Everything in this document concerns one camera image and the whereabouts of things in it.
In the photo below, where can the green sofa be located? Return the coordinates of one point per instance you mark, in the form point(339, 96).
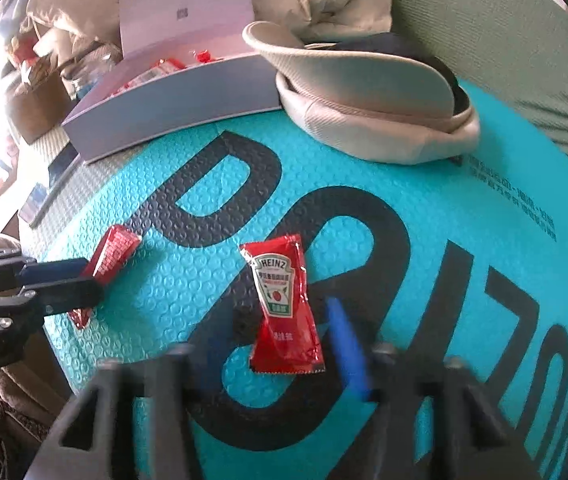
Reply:
point(489, 35)

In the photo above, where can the beige hat with black lining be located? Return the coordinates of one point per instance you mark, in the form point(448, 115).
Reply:
point(364, 110)

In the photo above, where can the red ketchup sachet with label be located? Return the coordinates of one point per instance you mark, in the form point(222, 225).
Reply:
point(284, 320)

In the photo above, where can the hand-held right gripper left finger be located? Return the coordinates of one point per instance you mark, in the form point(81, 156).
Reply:
point(169, 400)

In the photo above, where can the beige puffer jacket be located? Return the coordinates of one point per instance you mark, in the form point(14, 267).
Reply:
point(314, 0)

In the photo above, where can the large white red snack packet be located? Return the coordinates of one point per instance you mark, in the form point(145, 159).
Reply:
point(136, 82)

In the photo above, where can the plain red sauce sachet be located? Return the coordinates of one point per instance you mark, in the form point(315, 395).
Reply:
point(114, 255)

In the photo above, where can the red and gold candy packet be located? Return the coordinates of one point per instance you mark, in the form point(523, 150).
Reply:
point(204, 55)

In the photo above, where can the teal bubble mailer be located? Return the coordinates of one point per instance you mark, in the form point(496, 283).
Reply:
point(439, 260)

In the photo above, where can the small brown cardboard box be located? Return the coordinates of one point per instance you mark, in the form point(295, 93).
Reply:
point(39, 110)

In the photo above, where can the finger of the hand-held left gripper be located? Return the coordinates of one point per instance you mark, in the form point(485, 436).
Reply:
point(54, 270)
point(69, 296)

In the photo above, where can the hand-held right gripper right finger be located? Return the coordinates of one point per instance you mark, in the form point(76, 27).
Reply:
point(349, 355)

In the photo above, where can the glass jar with blue label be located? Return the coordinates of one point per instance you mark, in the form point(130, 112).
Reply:
point(94, 70)

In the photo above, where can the black smartphone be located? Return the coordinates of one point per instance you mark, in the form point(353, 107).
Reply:
point(61, 167)

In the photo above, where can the white gift box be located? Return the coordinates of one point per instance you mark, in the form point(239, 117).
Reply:
point(174, 110)

